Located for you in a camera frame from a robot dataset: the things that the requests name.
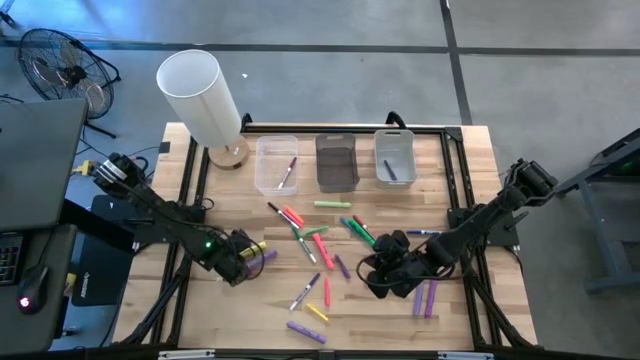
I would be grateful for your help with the black computer mouse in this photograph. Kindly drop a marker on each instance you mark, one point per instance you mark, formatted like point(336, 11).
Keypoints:
point(32, 287)

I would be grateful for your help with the small purple highlighter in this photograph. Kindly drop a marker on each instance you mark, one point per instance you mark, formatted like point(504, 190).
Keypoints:
point(343, 267)

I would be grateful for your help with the light green highlighter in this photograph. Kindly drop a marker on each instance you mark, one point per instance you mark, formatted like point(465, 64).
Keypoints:
point(332, 204)

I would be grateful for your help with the pink highlighter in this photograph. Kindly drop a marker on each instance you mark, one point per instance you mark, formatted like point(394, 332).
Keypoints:
point(327, 292)
point(324, 251)

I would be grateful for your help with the black square tag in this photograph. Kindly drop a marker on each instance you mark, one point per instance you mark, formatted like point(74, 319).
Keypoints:
point(164, 147)

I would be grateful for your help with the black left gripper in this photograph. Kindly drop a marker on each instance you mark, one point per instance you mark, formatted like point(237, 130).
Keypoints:
point(234, 260)

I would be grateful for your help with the red highlighter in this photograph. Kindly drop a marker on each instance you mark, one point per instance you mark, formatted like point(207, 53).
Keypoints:
point(291, 218)

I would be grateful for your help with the small yellow highlighter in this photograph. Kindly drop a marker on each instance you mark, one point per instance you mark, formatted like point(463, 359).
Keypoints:
point(317, 312)

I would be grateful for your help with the white shade lamp wooden base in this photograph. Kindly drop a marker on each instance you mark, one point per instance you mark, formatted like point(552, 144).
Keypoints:
point(200, 95)

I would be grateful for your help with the black capped thin marker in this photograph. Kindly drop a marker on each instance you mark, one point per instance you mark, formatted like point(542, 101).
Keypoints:
point(282, 214)

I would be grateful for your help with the teal pen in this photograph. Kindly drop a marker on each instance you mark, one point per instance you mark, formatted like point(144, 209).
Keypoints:
point(346, 222)

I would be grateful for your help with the white plastic bin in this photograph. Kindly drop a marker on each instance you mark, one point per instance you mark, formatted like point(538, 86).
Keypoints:
point(402, 150)

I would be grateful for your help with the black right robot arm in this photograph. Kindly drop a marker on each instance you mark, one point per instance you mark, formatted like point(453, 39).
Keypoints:
point(480, 225)

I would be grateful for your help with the grey translucent plastic bin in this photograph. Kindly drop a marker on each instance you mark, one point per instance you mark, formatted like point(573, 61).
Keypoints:
point(336, 165)

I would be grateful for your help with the dark metal cart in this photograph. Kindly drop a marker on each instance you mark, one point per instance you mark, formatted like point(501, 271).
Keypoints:
point(615, 284)

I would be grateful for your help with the yellow power plug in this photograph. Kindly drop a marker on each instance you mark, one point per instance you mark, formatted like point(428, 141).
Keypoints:
point(82, 167)

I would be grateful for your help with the white metal bracket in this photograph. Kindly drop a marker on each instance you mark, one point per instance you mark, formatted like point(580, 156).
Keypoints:
point(185, 355)
point(465, 356)

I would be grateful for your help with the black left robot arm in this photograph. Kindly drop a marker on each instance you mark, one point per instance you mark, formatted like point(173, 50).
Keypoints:
point(165, 215)

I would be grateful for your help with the red thin marker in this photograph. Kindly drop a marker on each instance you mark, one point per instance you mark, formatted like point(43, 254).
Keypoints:
point(361, 223)

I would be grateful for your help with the blue pen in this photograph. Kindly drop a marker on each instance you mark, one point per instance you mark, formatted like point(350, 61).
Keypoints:
point(304, 245)

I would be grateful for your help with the small green highlighter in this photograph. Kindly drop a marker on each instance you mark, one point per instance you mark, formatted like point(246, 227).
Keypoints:
point(316, 231)

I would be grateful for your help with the clear plastic bin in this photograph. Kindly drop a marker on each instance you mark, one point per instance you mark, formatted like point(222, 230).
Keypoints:
point(267, 150)

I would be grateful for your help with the black keyboard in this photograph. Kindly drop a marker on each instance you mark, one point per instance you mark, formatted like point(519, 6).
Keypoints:
point(9, 260)

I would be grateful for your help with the black computer case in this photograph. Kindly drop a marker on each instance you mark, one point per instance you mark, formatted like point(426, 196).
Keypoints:
point(100, 280)

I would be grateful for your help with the black floor fan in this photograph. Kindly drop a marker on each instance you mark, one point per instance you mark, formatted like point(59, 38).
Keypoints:
point(64, 74)

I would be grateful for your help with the orange highlighter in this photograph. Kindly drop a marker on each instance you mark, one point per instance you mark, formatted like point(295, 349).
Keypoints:
point(296, 215)

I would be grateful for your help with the maroon thin marker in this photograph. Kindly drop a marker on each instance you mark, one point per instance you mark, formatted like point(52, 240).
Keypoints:
point(287, 173)

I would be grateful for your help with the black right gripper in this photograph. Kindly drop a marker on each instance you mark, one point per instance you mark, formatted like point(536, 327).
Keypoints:
point(400, 255)

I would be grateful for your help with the dark purple pen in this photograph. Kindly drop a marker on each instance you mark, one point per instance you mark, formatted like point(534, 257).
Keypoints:
point(390, 170)

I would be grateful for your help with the purple thin marker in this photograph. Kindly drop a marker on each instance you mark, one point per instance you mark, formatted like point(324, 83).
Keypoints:
point(305, 291)

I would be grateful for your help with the blue thin marker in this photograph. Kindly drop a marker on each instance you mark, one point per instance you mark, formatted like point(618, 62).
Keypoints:
point(420, 232)

